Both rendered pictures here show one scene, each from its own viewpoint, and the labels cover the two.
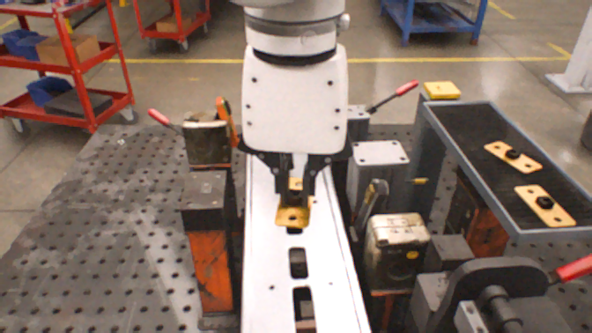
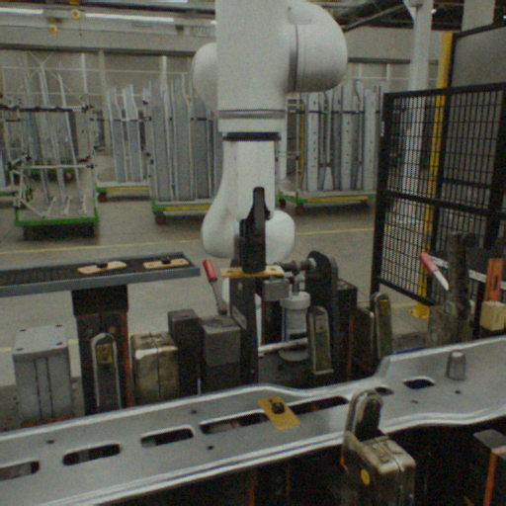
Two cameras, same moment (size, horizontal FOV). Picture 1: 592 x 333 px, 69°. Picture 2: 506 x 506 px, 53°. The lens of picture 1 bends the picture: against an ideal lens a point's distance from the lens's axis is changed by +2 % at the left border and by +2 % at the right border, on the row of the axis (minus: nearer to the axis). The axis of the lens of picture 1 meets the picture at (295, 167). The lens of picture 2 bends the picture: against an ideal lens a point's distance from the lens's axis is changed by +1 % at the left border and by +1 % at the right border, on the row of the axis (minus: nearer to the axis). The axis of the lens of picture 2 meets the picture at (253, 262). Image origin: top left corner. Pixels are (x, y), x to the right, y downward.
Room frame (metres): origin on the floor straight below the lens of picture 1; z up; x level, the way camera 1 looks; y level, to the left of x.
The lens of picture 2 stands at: (0.55, 0.64, 1.43)
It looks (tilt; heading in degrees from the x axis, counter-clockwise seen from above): 15 degrees down; 254
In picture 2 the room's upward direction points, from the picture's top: straight up
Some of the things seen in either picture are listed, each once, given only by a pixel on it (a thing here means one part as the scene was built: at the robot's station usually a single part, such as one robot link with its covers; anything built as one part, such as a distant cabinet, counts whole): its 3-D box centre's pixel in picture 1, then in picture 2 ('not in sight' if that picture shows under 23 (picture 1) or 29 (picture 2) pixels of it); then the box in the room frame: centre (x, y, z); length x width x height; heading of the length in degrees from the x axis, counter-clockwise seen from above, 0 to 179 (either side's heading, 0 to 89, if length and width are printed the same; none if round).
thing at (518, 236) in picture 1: (499, 156); (97, 272); (0.58, -0.33, 1.16); 0.37 x 0.14 x 0.02; 5
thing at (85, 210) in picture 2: not in sight; (56, 163); (1.18, -6.99, 0.88); 1.91 x 1.00 x 1.76; 91
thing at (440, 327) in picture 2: not in sight; (441, 382); (-0.13, -0.22, 0.88); 0.07 x 0.06 x 0.35; 95
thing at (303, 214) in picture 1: (295, 197); (251, 268); (0.37, 0.00, 1.24); 0.08 x 0.04 x 0.01; 174
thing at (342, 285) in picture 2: not in sight; (334, 377); (0.12, -0.25, 0.91); 0.07 x 0.05 x 0.42; 95
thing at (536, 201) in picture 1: (543, 203); (165, 261); (0.45, -0.34, 1.17); 0.08 x 0.04 x 0.01; 8
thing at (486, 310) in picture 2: not in sight; (484, 382); (-0.21, -0.19, 0.88); 0.04 x 0.04 x 0.36; 5
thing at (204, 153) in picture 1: (213, 178); not in sight; (0.89, 0.21, 0.88); 0.15 x 0.11 x 0.36; 95
